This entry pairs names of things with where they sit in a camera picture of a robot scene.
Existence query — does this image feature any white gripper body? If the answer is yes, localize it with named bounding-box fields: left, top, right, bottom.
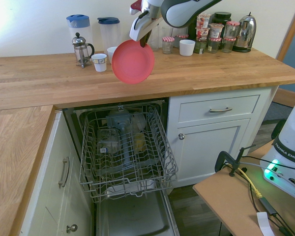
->
left=129, top=14, right=163, bottom=41

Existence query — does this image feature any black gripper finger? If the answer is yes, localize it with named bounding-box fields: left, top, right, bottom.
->
left=139, top=30, right=152, bottom=49

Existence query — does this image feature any pink plastic plate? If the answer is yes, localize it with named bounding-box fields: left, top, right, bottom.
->
left=112, top=40, right=155, bottom=84

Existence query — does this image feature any steel dishwasher door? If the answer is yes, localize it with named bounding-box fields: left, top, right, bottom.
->
left=95, top=190, right=179, bottom=236

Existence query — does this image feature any glass jar red checkered lid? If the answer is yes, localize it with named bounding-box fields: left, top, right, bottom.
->
left=225, top=21, right=240, bottom=39
left=222, top=36, right=236, bottom=54
left=207, top=37, right=222, bottom=54
left=174, top=34, right=189, bottom=49
left=161, top=36, right=175, bottom=55

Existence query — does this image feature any clear glass tumbler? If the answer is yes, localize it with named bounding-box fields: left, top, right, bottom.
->
left=161, top=26, right=175, bottom=39

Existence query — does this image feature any clear pitcher dark blue lid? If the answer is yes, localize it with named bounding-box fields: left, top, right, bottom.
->
left=97, top=16, right=121, bottom=54

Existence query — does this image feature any white ceramic bowl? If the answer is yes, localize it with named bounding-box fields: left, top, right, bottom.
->
left=179, top=39, right=196, bottom=57

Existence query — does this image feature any small patterned white cup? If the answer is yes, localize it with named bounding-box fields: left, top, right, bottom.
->
left=91, top=53, right=107, bottom=72

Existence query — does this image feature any jar with green contents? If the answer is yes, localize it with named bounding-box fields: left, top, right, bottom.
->
left=193, top=40, right=207, bottom=55

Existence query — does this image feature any red white yoghurt pot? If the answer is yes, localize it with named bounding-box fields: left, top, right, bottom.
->
left=195, top=27, right=211, bottom=42
left=196, top=13, right=212, bottom=30

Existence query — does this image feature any glass French press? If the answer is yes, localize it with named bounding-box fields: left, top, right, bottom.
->
left=72, top=32, right=95, bottom=69

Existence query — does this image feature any clear pitcher light blue lid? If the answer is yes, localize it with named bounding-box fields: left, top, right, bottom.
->
left=65, top=14, right=93, bottom=56

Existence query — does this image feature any grey yoghurt pot red rim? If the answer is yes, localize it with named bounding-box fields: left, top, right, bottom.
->
left=208, top=23, right=224, bottom=39

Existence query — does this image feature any large black tub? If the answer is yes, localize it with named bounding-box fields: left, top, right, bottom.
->
left=209, top=11, right=233, bottom=40

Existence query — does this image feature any small yellow plastic item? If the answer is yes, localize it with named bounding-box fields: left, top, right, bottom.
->
left=134, top=132, right=145, bottom=149

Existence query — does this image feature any stainless steel kettle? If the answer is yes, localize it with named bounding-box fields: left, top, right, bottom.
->
left=232, top=11, right=257, bottom=53

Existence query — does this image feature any clear glass food container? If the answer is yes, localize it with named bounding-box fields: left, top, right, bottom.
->
left=97, top=129, right=120, bottom=154

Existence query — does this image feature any white kitchen cabinet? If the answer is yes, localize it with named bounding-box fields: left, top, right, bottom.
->
left=167, top=87, right=278, bottom=189
left=19, top=112, right=94, bottom=236

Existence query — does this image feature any black screw clamp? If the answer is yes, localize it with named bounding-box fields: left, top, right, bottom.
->
left=215, top=144, right=256, bottom=177

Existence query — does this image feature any brown fibreboard mounting board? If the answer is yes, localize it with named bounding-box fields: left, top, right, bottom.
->
left=192, top=140, right=295, bottom=236

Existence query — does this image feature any white paper label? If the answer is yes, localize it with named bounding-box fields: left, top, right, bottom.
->
left=257, top=211, right=276, bottom=236

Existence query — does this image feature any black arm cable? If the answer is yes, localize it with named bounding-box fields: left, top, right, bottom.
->
left=133, top=11, right=149, bottom=28

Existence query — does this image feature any white mug with handle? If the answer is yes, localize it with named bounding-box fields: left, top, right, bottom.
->
left=107, top=46, right=118, bottom=65

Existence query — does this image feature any brushed metal drawer handle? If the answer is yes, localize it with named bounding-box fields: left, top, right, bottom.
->
left=58, top=156, right=70, bottom=189
left=209, top=107, right=233, bottom=114

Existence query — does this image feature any grey wire dishwasher rack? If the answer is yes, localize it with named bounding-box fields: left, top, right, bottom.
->
left=78, top=104, right=179, bottom=204

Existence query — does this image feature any wooden door frame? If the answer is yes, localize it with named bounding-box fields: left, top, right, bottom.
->
left=276, top=0, right=295, bottom=74

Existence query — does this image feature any yellow network cable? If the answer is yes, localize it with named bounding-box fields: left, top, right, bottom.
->
left=237, top=167, right=264, bottom=199

